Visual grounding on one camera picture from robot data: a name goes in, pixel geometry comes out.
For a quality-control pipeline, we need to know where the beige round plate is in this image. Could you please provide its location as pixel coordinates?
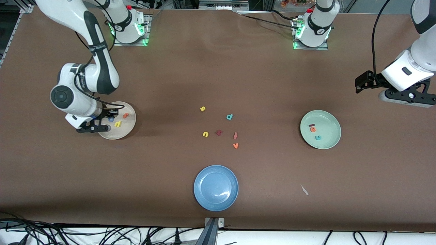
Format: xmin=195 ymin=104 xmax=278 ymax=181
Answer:
xmin=97 ymin=101 xmax=137 ymax=140

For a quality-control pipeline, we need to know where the light green round plate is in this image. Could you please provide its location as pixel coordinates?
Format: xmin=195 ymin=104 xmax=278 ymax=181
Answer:
xmin=300 ymin=110 xmax=342 ymax=150

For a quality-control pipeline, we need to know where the brown table mat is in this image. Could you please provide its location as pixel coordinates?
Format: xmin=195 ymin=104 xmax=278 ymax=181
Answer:
xmin=0 ymin=6 xmax=436 ymax=232

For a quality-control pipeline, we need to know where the blue round plate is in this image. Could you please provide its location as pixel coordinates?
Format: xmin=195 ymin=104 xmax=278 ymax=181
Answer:
xmin=193 ymin=165 xmax=239 ymax=212

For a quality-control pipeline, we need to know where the grey metal box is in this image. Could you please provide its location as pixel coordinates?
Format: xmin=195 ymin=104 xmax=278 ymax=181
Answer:
xmin=199 ymin=0 xmax=249 ymax=11

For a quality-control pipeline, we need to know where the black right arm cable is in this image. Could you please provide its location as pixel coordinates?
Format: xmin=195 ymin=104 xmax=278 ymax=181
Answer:
xmin=73 ymin=0 xmax=126 ymax=110

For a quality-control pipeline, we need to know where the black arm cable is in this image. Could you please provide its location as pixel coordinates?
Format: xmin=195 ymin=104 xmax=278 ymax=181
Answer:
xmin=73 ymin=0 xmax=126 ymax=110
xmin=371 ymin=0 xmax=391 ymax=77

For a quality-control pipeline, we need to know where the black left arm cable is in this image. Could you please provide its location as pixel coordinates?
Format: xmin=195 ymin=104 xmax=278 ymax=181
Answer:
xmin=371 ymin=0 xmax=391 ymax=77

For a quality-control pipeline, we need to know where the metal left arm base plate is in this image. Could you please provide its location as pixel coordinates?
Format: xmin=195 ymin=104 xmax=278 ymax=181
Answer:
xmin=291 ymin=19 xmax=329 ymax=51

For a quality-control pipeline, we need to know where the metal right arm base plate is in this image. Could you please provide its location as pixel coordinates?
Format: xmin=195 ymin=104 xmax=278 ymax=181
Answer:
xmin=113 ymin=14 xmax=151 ymax=46

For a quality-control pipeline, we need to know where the black cable lying on mat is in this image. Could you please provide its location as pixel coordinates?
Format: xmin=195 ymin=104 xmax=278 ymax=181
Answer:
xmin=237 ymin=13 xmax=300 ymax=30

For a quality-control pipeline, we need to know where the aluminium frame rail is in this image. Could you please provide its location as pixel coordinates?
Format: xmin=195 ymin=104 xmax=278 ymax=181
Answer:
xmin=0 ymin=0 xmax=35 ymax=67

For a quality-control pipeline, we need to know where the grey metal camera mount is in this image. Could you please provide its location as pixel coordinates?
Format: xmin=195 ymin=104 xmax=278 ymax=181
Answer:
xmin=196 ymin=217 xmax=225 ymax=245

